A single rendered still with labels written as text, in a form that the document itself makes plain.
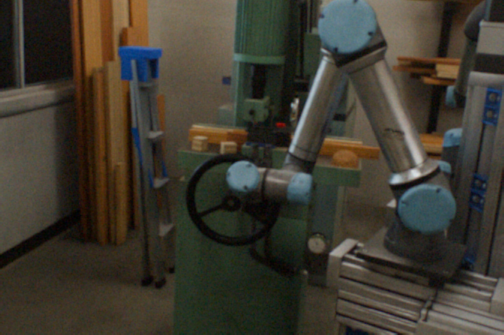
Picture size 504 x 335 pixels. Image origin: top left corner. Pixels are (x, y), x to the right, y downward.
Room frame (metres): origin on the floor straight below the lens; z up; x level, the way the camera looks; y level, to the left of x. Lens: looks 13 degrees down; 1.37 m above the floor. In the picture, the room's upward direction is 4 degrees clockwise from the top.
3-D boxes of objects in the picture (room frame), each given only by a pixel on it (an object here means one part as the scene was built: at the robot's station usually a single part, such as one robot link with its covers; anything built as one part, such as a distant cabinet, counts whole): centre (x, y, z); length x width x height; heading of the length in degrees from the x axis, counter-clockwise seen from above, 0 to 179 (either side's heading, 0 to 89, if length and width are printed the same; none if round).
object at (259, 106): (2.01, -0.01, 1.03); 0.14 x 0.07 x 0.09; 171
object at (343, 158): (1.86, -0.30, 0.92); 0.14 x 0.09 x 0.04; 171
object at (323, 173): (1.87, -0.06, 0.87); 0.61 x 0.30 x 0.06; 81
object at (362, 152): (1.98, -0.10, 0.92); 0.67 x 0.02 x 0.04; 81
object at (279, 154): (1.79, -0.04, 0.92); 0.15 x 0.13 x 0.09; 81
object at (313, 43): (2.18, -0.18, 1.23); 0.09 x 0.08 x 0.15; 171
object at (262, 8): (1.99, 0.00, 1.35); 0.18 x 0.18 x 0.31
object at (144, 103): (2.77, 0.51, 0.58); 0.27 x 0.25 x 1.16; 79
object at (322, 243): (1.74, -0.23, 0.65); 0.06 x 0.04 x 0.08; 81
